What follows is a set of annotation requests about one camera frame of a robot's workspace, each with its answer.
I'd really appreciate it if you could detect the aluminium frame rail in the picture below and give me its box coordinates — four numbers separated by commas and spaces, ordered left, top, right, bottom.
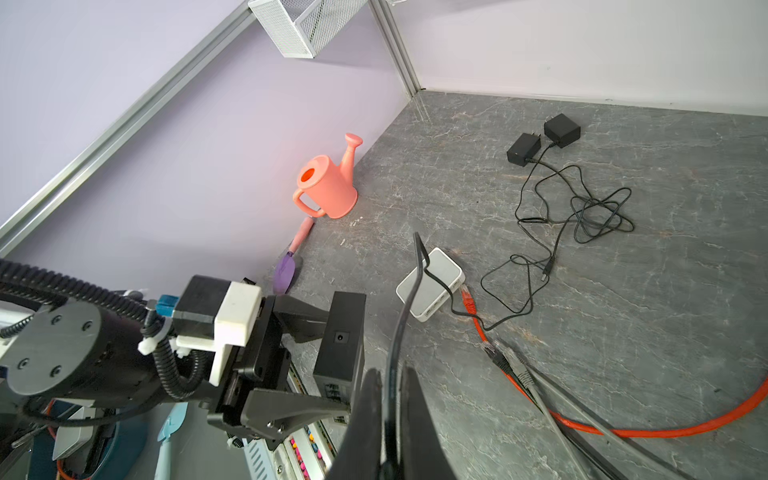
1, 1, 413, 260

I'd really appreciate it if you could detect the black network switch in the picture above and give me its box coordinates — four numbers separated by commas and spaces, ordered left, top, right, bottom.
313, 291, 366, 407

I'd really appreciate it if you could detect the black power adapter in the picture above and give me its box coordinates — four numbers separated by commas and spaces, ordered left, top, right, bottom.
506, 133, 541, 167
544, 114, 581, 148

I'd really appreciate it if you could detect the pink watering can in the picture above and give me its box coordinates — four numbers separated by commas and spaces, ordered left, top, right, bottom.
293, 133, 363, 219

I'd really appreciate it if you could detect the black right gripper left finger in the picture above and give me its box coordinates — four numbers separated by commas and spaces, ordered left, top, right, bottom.
326, 369, 382, 480

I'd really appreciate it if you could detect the purple garden trowel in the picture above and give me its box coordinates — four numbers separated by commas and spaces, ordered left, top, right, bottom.
273, 217, 315, 295

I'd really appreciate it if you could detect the black ethernet cable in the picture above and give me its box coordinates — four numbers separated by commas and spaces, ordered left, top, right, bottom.
482, 341, 631, 480

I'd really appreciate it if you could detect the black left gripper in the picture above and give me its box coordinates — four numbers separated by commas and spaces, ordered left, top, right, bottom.
206, 295, 351, 444

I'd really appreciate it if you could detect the small white wire basket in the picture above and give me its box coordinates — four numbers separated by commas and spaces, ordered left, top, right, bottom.
248, 0, 367, 59

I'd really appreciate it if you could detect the red ethernet cable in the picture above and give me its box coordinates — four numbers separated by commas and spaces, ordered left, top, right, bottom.
459, 285, 768, 439

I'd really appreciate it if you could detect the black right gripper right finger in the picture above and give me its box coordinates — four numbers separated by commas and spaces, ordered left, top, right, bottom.
399, 367, 457, 480

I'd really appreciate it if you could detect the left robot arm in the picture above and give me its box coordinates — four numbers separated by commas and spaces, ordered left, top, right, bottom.
1, 260, 350, 447

